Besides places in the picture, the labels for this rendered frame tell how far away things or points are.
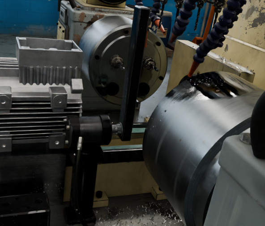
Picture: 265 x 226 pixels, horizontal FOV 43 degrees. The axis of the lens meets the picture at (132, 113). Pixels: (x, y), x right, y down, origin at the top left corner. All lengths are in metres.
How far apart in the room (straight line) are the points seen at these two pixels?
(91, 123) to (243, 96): 0.28
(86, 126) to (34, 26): 5.84
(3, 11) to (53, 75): 5.66
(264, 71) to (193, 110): 0.38
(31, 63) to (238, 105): 0.39
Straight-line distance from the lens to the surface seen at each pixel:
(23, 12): 6.36
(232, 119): 0.46
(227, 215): 0.38
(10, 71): 0.69
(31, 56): 0.67
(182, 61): 0.93
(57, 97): 0.65
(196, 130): 0.48
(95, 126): 0.62
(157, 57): 1.02
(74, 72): 0.69
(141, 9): 0.59
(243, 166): 0.34
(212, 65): 0.81
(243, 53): 0.91
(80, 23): 1.16
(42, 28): 6.46
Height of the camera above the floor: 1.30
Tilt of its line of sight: 23 degrees down
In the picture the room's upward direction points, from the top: 8 degrees clockwise
